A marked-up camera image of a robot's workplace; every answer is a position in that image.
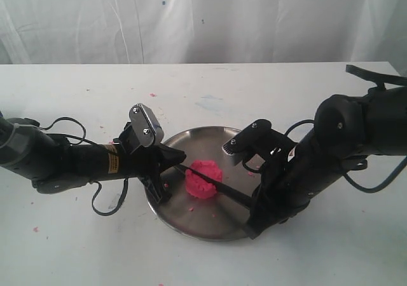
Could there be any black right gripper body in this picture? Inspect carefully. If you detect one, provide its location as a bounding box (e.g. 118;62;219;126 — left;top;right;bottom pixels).
260;139;318;220

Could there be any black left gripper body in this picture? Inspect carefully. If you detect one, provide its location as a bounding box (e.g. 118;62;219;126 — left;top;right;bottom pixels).
111;122;165;184

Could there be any pink clay lump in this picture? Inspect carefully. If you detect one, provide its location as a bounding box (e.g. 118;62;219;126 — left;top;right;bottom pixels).
185;160;223;200

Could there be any black kitchen knife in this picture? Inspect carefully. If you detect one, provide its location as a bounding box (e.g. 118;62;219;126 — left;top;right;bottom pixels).
174;164;252;209

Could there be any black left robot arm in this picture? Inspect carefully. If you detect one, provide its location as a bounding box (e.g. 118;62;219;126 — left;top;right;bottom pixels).
1;105;186;205

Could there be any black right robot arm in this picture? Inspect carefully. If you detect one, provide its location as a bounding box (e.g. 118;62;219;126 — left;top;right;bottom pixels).
244;87;406;239

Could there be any round steel plate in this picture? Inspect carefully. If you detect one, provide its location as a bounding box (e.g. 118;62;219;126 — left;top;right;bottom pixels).
143;126;291;243

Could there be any white backdrop sheet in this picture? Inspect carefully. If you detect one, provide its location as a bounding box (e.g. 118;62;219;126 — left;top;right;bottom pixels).
1;0;406;70

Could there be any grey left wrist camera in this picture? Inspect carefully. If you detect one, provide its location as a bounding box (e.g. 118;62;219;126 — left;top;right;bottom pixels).
129;103;164;147

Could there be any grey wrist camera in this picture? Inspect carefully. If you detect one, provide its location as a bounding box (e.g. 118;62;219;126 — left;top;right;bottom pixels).
129;103;164;147
222;119;272;166

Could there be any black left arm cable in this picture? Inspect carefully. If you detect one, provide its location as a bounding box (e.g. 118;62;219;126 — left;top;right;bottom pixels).
34;116;130;217

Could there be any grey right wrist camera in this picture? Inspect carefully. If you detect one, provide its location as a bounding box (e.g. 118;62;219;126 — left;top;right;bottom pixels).
222;119;272;166

